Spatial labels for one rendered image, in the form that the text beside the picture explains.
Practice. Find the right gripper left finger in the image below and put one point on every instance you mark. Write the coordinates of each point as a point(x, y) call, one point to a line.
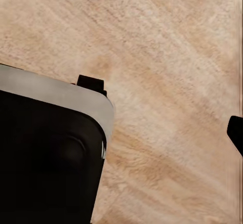
point(12, 132)

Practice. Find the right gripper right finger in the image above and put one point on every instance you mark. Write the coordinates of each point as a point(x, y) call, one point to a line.
point(235, 132)

